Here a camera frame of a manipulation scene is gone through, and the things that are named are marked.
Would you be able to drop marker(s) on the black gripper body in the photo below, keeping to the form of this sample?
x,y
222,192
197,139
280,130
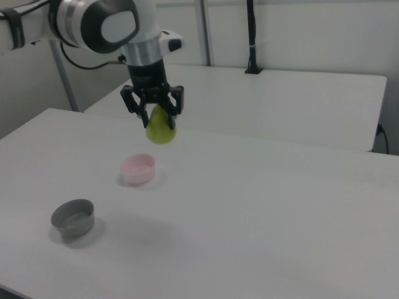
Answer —
x,y
148,81

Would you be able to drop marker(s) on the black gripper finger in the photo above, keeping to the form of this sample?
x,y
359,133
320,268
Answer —
x,y
132,101
177,101

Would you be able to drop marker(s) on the green pear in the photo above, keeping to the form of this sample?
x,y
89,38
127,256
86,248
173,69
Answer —
x,y
160,134

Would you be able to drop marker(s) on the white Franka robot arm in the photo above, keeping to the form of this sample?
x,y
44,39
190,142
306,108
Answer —
x,y
78,18

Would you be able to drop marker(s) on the pink bowl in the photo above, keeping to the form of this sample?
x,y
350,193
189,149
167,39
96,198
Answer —
x,y
138,174

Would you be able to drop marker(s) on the grey bowl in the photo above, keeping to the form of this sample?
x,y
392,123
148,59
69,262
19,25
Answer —
x,y
74,225

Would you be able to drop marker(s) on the black pole with clamp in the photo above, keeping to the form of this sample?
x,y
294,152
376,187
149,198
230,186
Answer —
x,y
252,37

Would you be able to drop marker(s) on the white side table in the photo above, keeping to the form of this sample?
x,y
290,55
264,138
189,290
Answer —
x,y
280,102

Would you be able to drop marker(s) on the grey metal frame post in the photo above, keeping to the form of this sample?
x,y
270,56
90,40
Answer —
x,y
206,31
64,78

